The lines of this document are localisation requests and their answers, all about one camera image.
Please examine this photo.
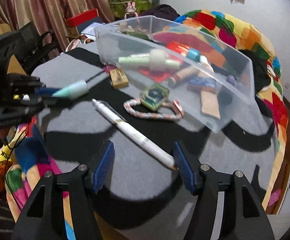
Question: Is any maroon tassel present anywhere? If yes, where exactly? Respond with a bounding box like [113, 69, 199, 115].
[101, 64, 118, 74]

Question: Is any black clothing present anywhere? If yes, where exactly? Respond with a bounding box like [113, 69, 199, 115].
[242, 50, 273, 93]

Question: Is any pink paper note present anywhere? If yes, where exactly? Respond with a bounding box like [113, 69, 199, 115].
[267, 189, 281, 207]

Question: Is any purple capped dark bottle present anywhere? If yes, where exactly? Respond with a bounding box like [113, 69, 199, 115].
[218, 75, 236, 105]

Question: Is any mint green tube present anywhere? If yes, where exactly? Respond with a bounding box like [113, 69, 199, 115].
[51, 80, 89, 98]

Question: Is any green storage box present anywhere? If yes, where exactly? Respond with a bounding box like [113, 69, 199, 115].
[109, 0, 153, 20]

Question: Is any clear plastic storage box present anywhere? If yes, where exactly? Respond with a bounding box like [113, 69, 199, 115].
[94, 15, 256, 133]

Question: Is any pale green tube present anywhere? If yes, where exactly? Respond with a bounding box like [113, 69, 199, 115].
[118, 53, 152, 69]

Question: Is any pale pink tube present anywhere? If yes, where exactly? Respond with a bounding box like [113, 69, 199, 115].
[170, 55, 214, 87]

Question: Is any grey black striped blanket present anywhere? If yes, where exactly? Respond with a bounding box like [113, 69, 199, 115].
[30, 40, 279, 240]

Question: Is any striped curtain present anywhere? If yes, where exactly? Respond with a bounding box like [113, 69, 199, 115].
[0, 0, 115, 53]

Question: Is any pink rabbit toy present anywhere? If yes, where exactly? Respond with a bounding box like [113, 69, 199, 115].
[125, 1, 138, 18]

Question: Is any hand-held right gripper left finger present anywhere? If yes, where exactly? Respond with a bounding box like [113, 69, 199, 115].
[11, 140, 115, 240]

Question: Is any green square charm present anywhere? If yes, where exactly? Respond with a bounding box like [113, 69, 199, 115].
[139, 82, 170, 110]

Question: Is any red foil packet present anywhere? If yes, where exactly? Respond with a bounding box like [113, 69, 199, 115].
[139, 41, 193, 79]

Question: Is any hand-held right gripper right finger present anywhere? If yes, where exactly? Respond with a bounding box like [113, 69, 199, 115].
[173, 141, 275, 240]

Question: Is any colourful patchwork quilt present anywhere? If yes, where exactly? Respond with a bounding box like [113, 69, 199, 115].
[0, 9, 289, 240]

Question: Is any light blue notebook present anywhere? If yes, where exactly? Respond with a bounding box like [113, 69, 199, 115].
[80, 21, 103, 40]

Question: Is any pink white rope loop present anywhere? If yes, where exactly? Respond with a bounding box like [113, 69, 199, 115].
[123, 99, 185, 121]

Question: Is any red box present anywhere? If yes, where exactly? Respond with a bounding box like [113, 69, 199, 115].
[66, 9, 99, 28]

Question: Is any small brown box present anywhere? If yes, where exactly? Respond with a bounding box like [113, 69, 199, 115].
[109, 68, 129, 88]

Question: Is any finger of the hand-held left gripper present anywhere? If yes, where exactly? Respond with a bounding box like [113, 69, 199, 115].
[9, 75, 61, 97]
[15, 95, 61, 109]

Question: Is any white pen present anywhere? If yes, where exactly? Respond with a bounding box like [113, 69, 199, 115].
[92, 99, 177, 169]

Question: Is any blue patterned packet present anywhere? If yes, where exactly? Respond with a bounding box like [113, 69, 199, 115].
[187, 76, 218, 93]

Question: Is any dark brown clothing heap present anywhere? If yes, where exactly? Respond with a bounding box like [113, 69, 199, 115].
[145, 4, 180, 18]

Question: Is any brown paper strip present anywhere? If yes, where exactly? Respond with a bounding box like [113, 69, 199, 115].
[200, 90, 221, 119]

